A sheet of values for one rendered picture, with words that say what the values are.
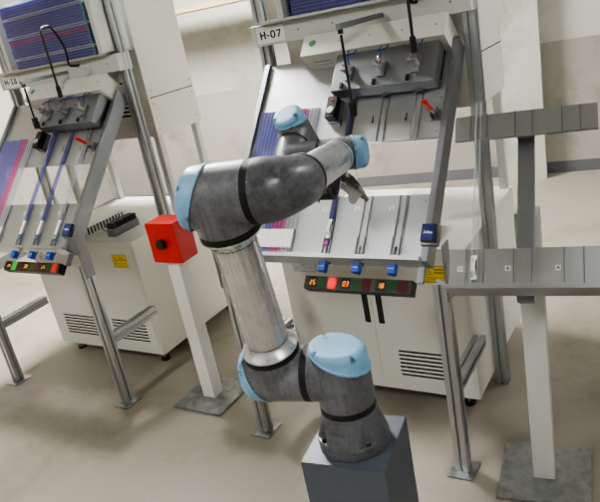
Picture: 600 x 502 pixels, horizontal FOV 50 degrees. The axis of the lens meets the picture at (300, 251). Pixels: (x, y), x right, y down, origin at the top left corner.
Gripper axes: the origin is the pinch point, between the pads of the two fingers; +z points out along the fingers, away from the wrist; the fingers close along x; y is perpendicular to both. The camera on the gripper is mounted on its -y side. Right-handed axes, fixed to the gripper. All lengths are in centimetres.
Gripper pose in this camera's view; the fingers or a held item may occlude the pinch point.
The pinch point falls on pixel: (344, 199)
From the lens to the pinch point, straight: 178.9
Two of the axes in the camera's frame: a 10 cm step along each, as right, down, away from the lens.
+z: 4.2, 5.6, 7.1
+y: -3.1, 8.2, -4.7
